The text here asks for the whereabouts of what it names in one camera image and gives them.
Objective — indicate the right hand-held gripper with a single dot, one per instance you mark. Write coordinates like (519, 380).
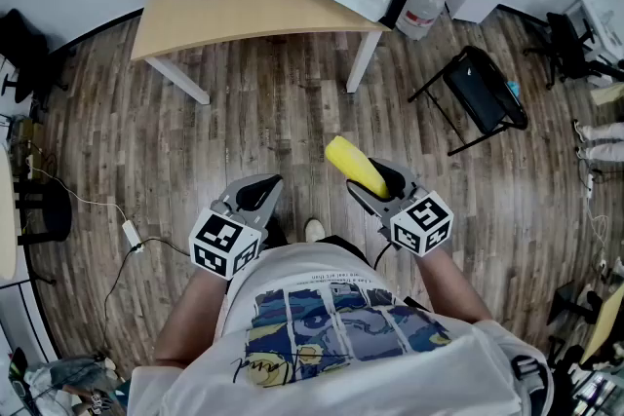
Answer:
(421, 224)

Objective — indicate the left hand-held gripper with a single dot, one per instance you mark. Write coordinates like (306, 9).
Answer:
(222, 243)

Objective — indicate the person's right forearm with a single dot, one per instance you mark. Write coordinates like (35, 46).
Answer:
(451, 282)

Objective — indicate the person's left forearm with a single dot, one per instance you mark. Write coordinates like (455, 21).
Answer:
(190, 316)

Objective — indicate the person's black trousers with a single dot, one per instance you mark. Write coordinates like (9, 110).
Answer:
(341, 244)

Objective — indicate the person's right white shoe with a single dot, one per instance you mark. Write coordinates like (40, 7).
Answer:
(315, 229)

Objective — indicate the wooden table with white legs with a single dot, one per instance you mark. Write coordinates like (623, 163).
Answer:
(362, 63)

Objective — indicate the black folding chair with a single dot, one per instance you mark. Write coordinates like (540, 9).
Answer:
(480, 87)

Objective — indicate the person's white printed t-shirt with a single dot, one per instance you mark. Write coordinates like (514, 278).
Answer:
(370, 370)

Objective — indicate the black round stool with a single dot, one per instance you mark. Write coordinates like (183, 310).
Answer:
(46, 214)

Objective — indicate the white power strip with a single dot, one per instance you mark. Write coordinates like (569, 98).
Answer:
(29, 163)

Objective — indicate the light desk with black legs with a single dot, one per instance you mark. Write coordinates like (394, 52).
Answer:
(6, 219)

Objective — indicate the grey bag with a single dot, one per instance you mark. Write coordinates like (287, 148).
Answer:
(68, 372)

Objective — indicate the white storage cabinet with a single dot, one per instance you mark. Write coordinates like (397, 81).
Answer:
(602, 24)

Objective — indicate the black headrest office chair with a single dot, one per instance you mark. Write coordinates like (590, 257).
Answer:
(24, 44)

